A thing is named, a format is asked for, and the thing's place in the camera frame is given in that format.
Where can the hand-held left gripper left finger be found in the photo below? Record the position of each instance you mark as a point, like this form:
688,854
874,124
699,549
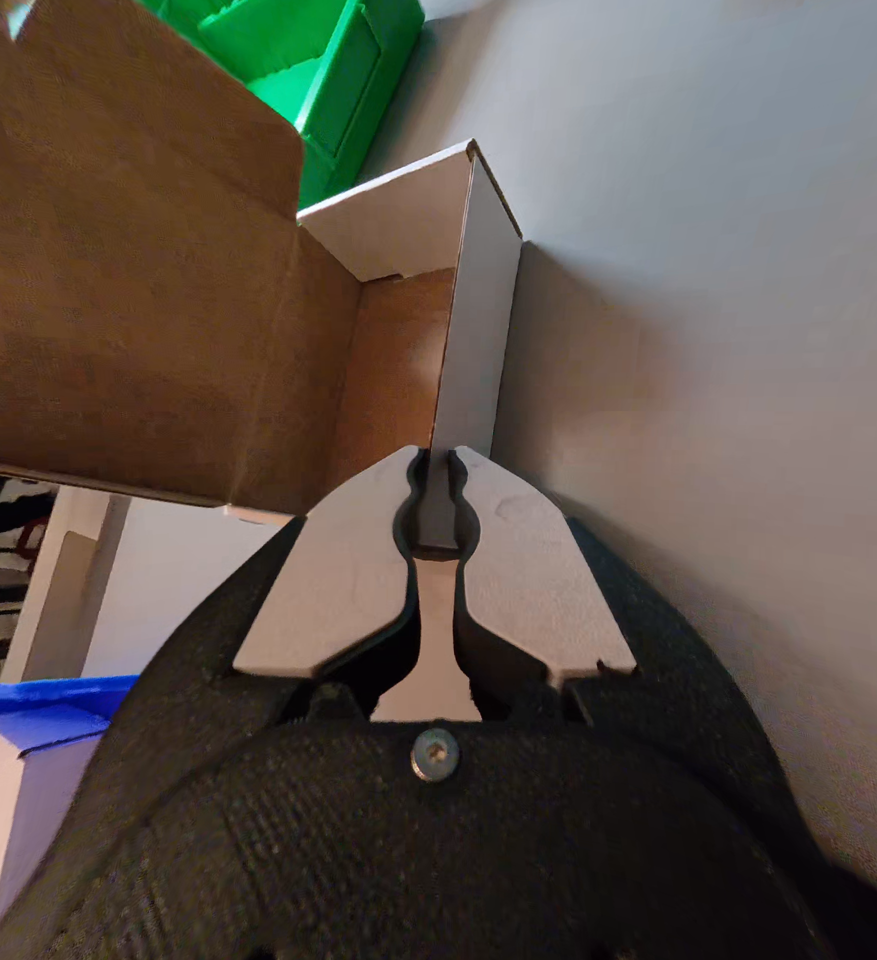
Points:
333,592

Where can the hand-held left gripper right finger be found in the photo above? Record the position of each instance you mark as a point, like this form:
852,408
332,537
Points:
536,592

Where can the white cardboard mailer box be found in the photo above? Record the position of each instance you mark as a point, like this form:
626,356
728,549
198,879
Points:
18,810
146,300

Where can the green plastic bin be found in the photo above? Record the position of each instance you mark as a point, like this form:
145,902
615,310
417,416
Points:
318,67

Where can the blue plastic bin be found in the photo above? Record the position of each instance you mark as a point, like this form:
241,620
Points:
33,694

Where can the grey desk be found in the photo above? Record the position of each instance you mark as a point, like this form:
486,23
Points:
708,375

